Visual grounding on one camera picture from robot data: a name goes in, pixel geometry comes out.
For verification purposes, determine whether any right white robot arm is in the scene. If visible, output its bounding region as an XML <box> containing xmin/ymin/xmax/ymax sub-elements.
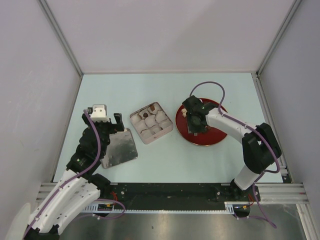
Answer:
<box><xmin>182</xmin><ymin>95</ymin><xmax>282</xmax><ymax>201</ymax></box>

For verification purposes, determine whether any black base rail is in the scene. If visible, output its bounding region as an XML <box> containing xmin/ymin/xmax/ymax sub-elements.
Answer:
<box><xmin>109</xmin><ymin>183</ymin><xmax>261</xmax><ymax>212</ymax></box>

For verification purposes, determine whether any red round plate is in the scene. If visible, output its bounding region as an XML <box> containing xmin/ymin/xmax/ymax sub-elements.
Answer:
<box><xmin>175</xmin><ymin>105</ymin><xmax>227</xmax><ymax>146</ymax></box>

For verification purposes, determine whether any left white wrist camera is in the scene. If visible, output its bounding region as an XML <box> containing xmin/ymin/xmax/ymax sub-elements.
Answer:
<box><xmin>87</xmin><ymin>104</ymin><xmax>110</xmax><ymax>123</ymax></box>

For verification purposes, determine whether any silver tin lid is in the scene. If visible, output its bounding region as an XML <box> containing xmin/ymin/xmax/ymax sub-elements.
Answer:
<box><xmin>100</xmin><ymin>128</ymin><xmax>138</xmax><ymax>169</ymax></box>

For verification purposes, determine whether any pink chocolate tin box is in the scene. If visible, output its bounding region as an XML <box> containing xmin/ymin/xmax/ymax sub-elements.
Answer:
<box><xmin>129</xmin><ymin>102</ymin><xmax>174</xmax><ymax>145</ymax></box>

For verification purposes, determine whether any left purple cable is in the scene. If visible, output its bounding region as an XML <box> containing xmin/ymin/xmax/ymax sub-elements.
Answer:
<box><xmin>23</xmin><ymin>108</ymin><xmax>126</xmax><ymax>236</ymax></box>

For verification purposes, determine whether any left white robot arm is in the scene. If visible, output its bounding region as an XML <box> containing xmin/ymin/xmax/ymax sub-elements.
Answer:
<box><xmin>22</xmin><ymin>107</ymin><xmax>125</xmax><ymax>240</ymax></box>

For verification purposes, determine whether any white slotted cable duct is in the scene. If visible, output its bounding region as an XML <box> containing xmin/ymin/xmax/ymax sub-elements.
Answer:
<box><xmin>80</xmin><ymin>202</ymin><xmax>250</xmax><ymax>215</ymax></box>

